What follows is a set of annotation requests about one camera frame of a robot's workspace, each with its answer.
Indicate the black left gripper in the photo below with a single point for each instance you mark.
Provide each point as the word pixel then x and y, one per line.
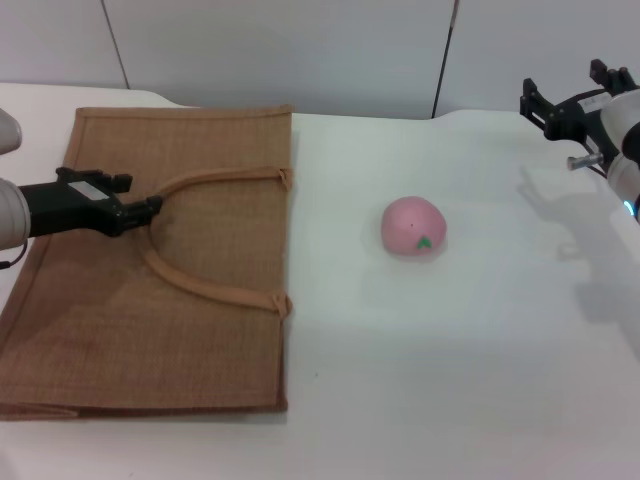
pixel 70 207

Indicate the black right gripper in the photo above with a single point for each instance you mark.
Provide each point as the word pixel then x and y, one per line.
pixel 580 117

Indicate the brown woven handbag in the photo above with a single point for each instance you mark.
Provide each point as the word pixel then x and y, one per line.
pixel 200 310

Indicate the pink peach with green leaf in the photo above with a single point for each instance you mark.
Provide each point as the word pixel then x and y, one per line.
pixel 412 226

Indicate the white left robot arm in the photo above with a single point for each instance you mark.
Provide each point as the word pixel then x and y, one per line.
pixel 12 212

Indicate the silver metal knob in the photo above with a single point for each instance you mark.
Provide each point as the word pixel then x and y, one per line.
pixel 585 161

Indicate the plain dark wall strip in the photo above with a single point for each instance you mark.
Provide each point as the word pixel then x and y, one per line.
pixel 116 47

